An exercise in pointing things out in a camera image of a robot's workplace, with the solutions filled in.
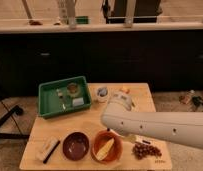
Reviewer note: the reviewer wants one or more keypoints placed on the yellow banana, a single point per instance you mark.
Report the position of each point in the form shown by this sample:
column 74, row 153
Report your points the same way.
column 103, row 152

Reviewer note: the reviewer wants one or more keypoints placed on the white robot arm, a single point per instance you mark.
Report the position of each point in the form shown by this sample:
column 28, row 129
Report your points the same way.
column 185, row 128

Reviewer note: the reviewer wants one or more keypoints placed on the white cup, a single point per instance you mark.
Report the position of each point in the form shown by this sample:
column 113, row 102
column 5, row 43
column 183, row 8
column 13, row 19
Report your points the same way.
column 102, row 94

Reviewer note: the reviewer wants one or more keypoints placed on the small orange fruit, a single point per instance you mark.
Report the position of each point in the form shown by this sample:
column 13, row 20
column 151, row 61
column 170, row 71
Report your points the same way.
column 125, row 89

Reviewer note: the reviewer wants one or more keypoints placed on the grey sponge block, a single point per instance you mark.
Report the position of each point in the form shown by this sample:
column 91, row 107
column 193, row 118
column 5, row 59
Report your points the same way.
column 77, row 101

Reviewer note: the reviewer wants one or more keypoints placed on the glass jar in tray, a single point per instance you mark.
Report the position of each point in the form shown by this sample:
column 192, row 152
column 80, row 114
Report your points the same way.
column 73, row 89

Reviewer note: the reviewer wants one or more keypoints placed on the green plastic tray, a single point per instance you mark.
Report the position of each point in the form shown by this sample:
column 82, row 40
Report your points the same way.
column 53, row 99

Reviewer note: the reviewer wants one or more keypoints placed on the dark purple bowl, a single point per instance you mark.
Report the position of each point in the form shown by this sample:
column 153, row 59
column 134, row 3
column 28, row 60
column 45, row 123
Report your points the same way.
column 75, row 146

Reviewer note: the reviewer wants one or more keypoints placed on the green box on shelf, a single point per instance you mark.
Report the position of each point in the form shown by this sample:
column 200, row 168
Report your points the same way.
column 82, row 19

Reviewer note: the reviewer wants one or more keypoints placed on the bunch of red grapes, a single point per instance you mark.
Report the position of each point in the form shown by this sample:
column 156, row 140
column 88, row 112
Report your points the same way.
column 142, row 150

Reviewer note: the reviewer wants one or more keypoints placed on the white black brush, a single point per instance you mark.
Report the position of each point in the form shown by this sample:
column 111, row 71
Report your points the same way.
column 46, row 149

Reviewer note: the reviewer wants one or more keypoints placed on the black chair base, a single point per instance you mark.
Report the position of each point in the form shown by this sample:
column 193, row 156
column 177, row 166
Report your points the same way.
column 4, row 135

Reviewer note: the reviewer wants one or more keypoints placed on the white handled knife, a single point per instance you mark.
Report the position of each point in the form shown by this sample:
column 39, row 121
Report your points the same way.
column 133, row 139

